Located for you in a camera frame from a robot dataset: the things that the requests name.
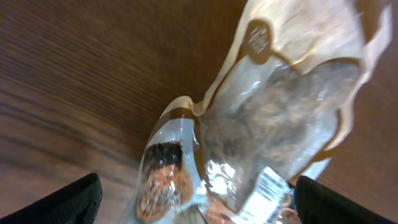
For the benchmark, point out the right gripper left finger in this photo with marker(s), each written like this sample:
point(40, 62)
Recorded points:
point(76, 203)

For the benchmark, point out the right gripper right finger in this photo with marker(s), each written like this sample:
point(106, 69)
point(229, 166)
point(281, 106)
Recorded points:
point(316, 203)

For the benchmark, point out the brown cookie snack pouch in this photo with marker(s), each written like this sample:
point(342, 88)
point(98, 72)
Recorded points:
point(281, 103)

